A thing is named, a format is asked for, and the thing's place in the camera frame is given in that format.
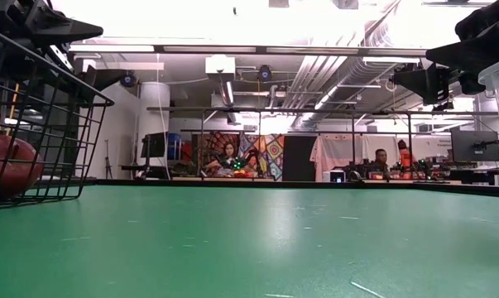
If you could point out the black table frame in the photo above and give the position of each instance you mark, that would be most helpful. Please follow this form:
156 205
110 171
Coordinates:
315 184

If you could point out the large dark monitor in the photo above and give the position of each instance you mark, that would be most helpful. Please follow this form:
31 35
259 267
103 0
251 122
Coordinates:
468 145

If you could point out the round black ceiling camera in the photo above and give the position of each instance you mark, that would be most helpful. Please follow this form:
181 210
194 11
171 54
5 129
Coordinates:
265 73
128 79

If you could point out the small white machine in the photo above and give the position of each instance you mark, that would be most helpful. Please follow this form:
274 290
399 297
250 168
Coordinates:
334 176

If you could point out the white hanging cloth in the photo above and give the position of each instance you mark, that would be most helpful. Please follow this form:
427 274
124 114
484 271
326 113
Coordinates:
336 151

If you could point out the small dark monitor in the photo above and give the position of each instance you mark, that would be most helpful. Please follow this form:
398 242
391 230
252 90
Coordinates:
154 145

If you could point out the white round column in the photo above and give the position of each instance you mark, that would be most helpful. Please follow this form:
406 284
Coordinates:
154 107

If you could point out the patterned hanging cloth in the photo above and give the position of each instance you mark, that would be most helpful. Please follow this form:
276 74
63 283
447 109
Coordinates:
272 149

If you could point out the black partition panel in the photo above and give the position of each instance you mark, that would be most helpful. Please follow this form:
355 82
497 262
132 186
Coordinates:
298 159

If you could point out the green-lit robot arm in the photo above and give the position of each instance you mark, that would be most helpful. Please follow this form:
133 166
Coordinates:
236 164

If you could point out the blue bin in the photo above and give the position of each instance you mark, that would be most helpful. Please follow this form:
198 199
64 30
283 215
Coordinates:
174 145

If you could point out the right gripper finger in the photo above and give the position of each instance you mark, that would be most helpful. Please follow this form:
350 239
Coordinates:
481 49
427 83

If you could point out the rig light bar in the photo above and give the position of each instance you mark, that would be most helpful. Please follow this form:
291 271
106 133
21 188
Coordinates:
261 50

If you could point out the red tomato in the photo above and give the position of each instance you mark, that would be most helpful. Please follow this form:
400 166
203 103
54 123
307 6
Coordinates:
9 174

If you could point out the person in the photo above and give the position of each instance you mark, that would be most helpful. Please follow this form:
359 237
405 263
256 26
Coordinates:
229 151
380 156
404 155

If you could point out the white ceiling box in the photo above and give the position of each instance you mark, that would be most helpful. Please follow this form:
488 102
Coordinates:
220 66

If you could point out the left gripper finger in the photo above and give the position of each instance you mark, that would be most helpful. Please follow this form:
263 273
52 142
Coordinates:
102 78
63 31

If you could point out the neighbouring station black frame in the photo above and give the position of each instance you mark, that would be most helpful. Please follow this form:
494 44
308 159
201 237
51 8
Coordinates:
315 111

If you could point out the green table mat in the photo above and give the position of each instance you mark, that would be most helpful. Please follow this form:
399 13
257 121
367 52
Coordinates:
249 240

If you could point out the black tripod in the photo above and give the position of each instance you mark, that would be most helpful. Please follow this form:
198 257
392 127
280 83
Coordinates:
107 165

